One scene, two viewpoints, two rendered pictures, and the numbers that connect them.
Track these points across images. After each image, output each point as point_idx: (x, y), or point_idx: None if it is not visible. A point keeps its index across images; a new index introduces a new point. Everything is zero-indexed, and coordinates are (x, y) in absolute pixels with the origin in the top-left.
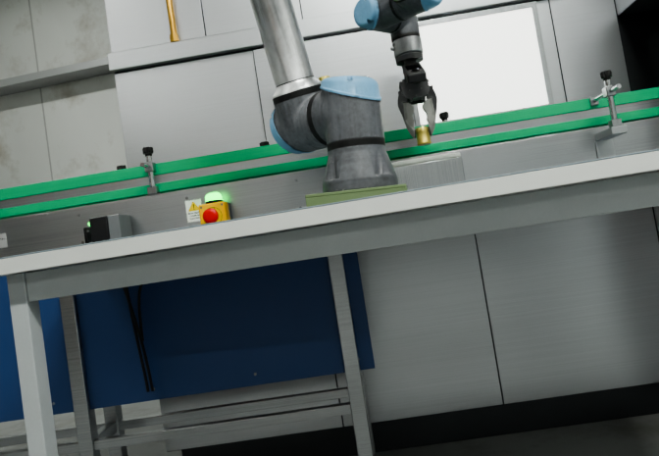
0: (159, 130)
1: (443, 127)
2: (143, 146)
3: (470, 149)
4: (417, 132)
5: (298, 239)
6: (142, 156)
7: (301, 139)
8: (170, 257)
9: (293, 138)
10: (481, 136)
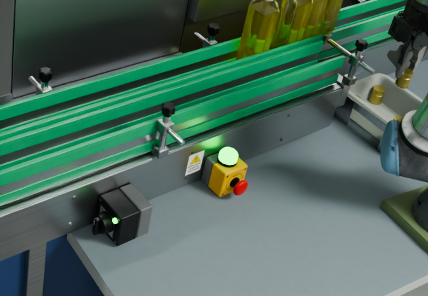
0: None
1: (378, 23)
2: (42, 14)
3: (388, 45)
4: (404, 77)
5: None
6: (39, 27)
7: (419, 179)
8: None
9: (412, 177)
10: None
